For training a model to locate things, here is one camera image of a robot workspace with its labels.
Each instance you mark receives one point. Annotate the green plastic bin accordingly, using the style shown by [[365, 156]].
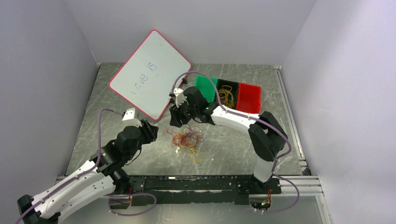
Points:
[[206, 88]]

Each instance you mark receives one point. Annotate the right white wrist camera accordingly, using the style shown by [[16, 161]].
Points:
[[178, 95]]

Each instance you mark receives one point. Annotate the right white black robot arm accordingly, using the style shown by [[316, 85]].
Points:
[[266, 134]]

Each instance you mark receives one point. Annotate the black plastic bin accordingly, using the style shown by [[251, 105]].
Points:
[[228, 92]]

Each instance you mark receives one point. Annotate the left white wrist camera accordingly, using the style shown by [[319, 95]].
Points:
[[130, 118]]

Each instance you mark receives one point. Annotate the black aluminium base frame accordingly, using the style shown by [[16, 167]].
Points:
[[237, 189]]

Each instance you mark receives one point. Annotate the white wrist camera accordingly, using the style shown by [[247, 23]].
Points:
[[130, 118], [178, 95]]

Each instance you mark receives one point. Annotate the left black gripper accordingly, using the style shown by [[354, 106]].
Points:
[[150, 131]]

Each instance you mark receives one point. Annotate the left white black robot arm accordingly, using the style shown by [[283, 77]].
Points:
[[99, 176]]

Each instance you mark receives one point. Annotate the pink framed whiteboard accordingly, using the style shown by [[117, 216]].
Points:
[[146, 78]]

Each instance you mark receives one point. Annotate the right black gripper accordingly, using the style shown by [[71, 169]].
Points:
[[176, 116]]

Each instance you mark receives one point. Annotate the red plastic bin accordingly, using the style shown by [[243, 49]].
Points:
[[249, 98]]

